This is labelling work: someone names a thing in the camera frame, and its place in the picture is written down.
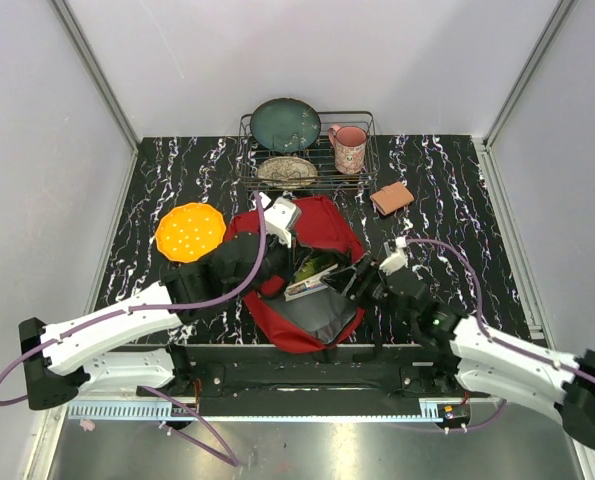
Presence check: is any pink patterned mug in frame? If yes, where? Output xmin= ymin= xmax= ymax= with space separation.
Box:
xmin=328 ymin=125 xmax=368 ymax=175

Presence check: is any black wire dish rack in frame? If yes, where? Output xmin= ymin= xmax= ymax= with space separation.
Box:
xmin=234 ymin=111 xmax=379 ymax=195

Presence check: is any pink leather wallet notebook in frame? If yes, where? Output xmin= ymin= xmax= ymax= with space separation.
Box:
xmin=370 ymin=182 xmax=414 ymax=216

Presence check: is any beige patterned small plate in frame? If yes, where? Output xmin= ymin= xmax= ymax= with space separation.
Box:
xmin=257 ymin=156 xmax=318 ymax=190

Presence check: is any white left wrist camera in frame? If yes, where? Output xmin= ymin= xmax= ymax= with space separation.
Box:
xmin=260 ymin=193 xmax=301 ymax=248

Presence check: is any dark teal plate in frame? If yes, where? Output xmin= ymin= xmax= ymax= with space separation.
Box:
xmin=250 ymin=98 xmax=321 ymax=154

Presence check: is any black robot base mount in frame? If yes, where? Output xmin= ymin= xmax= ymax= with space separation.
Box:
xmin=159 ymin=344 xmax=465 ymax=421

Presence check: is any blue Animal Farm book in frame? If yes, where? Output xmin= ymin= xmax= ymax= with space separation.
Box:
xmin=294 ymin=252 xmax=338 ymax=283

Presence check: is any blue treehouse comic book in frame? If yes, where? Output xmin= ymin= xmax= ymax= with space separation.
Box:
xmin=284 ymin=278 xmax=327 ymax=301

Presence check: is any orange dotted plate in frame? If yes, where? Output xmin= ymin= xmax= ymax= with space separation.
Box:
xmin=155 ymin=202 xmax=226 ymax=263

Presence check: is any red backpack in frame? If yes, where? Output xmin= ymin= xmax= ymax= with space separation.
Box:
xmin=243 ymin=196 xmax=365 ymax=354

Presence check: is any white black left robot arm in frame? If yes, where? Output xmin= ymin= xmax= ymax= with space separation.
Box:
xmin=18 ymin=232 xmax=295 ymax=411

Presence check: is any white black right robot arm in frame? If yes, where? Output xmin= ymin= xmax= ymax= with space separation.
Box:
xmin=323 ymin=259 xmax=595 ymax=450

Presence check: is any aluminium frame rail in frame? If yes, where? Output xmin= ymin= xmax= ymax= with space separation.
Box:
xmin=50 ymin=0 xmax=141 ymax=146

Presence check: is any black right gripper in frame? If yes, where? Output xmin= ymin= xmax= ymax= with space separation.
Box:
xmin=320 ymin=253 xmax=415 ymax=327

